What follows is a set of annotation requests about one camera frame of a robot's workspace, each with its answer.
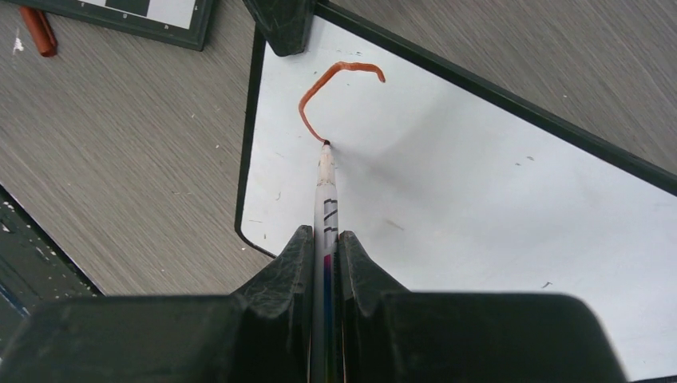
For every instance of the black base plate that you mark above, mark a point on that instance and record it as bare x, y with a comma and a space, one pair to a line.
34, 269

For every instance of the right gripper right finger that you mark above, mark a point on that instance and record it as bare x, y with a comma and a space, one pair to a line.
393, 334

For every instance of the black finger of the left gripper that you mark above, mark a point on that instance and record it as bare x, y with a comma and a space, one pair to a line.
285, 24

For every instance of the white whiteboard black frame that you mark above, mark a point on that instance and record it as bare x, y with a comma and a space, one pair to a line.
452, 183

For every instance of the red white marker pen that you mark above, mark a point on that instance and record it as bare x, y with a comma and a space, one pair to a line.
325, 229

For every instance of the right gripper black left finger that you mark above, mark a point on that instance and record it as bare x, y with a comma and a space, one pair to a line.
258, 333

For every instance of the black white chessboard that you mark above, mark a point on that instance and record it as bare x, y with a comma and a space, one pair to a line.
182, 23

